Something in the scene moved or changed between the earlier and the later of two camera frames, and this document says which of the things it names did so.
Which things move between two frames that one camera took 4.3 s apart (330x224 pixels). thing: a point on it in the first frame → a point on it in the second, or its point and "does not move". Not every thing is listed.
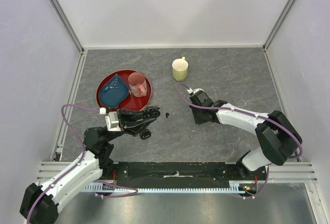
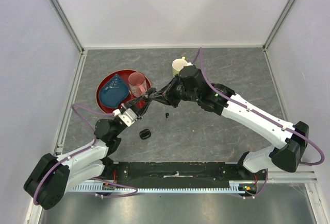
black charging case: (152, 112) → (150, 90)
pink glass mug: (137, 84) does not move
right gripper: (198, 120) → (168, 91)
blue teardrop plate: (113, 91) does not move
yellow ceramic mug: (179, 67) does not move
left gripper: (128, 119) → (131, 105)
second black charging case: (145, 134) does not move
